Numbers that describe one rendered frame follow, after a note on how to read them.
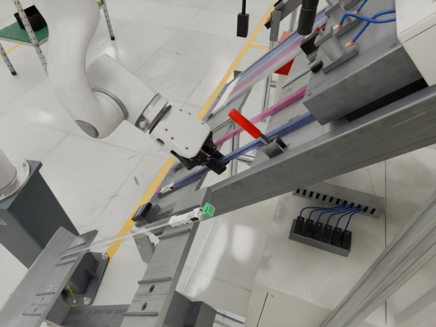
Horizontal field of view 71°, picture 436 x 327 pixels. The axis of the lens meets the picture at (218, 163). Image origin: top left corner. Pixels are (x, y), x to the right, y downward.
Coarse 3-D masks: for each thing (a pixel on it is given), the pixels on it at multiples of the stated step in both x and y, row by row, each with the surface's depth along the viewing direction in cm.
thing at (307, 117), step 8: (296, 120) 51; (304, 120) 50; (280, 128) 53; (288, 128) 52; (272, 136) 55; (248, 144) 59; (256, 144) 57; (232, 152) 62; (240, 152) 61; (224, 160) 64; (200, 168) 71; (208, 168) 68; (184, 176) 75; (192, 176) 72; (176, 184) 77; (160, 192) 82
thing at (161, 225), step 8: (200, 208) 41; (208, 208) 40; (200, 216) 40; (208, 216) 40; (152, 224) 48; (160, 224) 46; (168, 224) 44; (128, 232) 52; (136, 232) 50; (144, 232) 48; (152, 232) 48; (104, 240) 57; (112, 240) 55; (120, 240) 53; (128, 240) 52; (80, 248) 63; (88, 248) 61; (96, 248) 59; (64, 256) 68; (72, 256) 67
